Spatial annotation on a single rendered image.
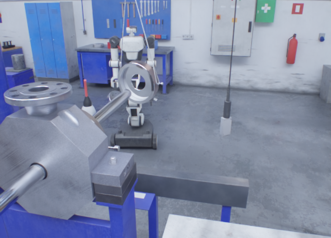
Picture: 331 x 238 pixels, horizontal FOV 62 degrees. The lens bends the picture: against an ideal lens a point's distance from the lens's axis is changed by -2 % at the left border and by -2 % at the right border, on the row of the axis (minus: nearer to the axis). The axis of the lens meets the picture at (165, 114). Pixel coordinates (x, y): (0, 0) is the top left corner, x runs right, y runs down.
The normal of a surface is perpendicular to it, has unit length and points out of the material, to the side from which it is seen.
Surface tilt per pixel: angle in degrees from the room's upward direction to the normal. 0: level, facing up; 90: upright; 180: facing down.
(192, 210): 0
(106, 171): 0
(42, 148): 90
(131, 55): 90
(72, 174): 90
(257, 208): 0
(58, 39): 90
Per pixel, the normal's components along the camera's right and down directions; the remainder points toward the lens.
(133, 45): -0.01, 0.37
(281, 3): -0.24, 0.36
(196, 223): 0.00, -0.93
